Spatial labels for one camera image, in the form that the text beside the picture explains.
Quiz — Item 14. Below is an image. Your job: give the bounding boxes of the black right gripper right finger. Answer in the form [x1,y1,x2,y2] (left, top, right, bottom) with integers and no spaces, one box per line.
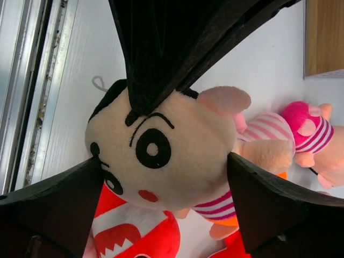
[227,153,343,257]

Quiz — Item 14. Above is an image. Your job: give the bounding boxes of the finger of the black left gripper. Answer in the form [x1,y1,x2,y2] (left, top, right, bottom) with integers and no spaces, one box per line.
[109,0,293,114]

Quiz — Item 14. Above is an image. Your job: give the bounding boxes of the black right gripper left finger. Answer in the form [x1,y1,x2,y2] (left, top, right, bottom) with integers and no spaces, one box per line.
[1,157,104,257]

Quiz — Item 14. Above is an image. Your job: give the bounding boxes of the boy doll orange pants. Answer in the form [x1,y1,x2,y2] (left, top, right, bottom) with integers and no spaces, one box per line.
[84,79,292,241]

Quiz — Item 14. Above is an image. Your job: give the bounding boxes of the red shark plush open mouth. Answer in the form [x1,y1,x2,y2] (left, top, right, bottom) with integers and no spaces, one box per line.
[83,184,249,257]

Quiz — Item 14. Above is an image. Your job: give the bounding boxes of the large pink striped pig plush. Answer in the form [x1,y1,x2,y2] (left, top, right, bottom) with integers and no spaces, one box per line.
[233,112,295,146]

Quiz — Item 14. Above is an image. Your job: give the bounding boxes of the aluminium rail frame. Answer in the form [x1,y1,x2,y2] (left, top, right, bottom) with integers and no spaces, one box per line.
[1,0,78,194]

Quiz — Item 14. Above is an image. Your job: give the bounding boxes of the white wire wooden shelf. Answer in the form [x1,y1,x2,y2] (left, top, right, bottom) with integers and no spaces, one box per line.
[304,0,343,77]

